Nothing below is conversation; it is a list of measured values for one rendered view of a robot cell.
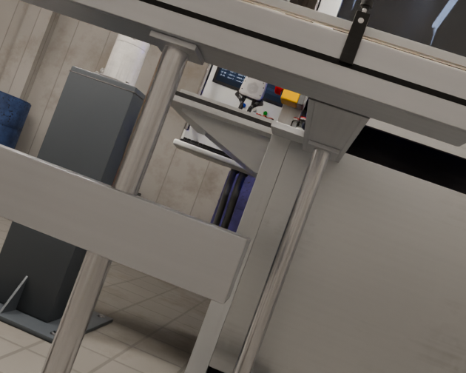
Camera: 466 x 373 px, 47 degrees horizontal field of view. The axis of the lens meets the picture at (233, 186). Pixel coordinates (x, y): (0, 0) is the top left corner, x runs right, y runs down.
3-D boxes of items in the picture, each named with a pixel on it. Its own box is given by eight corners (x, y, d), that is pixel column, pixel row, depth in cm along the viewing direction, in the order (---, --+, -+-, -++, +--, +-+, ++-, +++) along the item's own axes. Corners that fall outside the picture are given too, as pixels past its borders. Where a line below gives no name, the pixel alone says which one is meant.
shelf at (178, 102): (294, 166, 243) (295, 163, 243) (295, 142, 174) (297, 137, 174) (197, 132, 249) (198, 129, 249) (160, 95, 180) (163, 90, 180)
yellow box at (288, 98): (302, 110, 171) (309, 89, 171) (302, 105, 164) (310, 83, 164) (279, 103, 172) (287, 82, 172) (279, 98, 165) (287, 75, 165)
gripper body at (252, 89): (247, 67, 221) (237, 92, 221) (270, 76, 220) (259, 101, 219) (248, 72, 229) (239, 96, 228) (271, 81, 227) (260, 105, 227)
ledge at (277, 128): (313, 147, 171) (315, 142, 171) (314, 140, 158) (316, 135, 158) (271, 133, 173) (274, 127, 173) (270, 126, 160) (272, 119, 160)
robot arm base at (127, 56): (83, 69, 186) (101, 21, 187) (103, 84, 205) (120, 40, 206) (131, 86, 183) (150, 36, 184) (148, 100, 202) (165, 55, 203)
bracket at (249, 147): (260, 175, 186) (273, 140, 186) (259, 174, 183) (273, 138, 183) (171, 143, 190) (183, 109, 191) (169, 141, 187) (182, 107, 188)
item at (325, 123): (296, 148, 172) (313, 103, 173) (342, 164, 170) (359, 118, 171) (300, 96, 104) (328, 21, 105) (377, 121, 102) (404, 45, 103)
